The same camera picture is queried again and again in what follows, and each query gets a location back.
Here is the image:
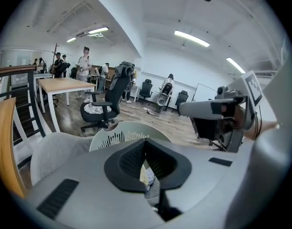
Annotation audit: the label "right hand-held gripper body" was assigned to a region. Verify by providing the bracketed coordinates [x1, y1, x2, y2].
[214, 70, 264, 152]

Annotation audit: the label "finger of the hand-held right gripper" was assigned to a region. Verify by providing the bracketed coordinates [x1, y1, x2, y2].
[178, 99, 223, 121]

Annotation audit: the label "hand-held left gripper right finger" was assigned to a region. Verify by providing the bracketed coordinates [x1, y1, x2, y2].
[145, 138, 256, 224]

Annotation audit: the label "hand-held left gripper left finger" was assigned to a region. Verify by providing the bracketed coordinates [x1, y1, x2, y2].
[24, 138, 166, 226]

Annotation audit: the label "pale yellow clothes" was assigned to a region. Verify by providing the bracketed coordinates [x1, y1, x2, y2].
[140, 166, 150, 186]

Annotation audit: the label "grey slatted laundry basket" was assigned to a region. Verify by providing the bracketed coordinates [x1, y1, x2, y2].
[89, 121, 173, 208]

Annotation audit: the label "person's right forearm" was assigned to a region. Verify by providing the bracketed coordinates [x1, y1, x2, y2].
[243, 119, 281, 141]

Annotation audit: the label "person's right hand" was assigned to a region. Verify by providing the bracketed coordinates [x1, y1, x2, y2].
[233, 103, 247, 130]

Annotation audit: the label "whiteboard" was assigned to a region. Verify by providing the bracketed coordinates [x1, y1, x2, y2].
[192, 83, 219, 103]

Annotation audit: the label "black mesh office chair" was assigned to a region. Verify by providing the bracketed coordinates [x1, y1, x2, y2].
[190, 117, 229, 152]
[174, 90, 190, 115]
[138, 79, 153, 104]

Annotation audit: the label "white black oval pod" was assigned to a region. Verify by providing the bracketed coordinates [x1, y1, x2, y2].
[157, 83, 173, 109]

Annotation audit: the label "grey shell chair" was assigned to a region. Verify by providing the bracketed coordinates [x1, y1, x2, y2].
[30, 132, 95, 186]

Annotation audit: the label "black office chair patterned cushion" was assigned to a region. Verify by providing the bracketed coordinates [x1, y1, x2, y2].
[80, 67, 134, 132]

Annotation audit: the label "grey jacket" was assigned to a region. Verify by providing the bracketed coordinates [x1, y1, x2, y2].
[114, 61, 135, 82]

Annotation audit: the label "orange wooden table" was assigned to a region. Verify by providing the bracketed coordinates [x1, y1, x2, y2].
[0, 97, 26, 199]

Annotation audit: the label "light wooden white-legged table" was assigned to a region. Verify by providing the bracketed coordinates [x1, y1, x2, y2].
[38, 77, 97, 133]

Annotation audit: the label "wooden coat rack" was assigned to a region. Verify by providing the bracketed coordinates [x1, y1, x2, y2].
[50, 43, 62, 77]

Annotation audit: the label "black stair railing wooden handrail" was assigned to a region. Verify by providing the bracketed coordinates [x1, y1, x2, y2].
[0, 65, 47, 150]

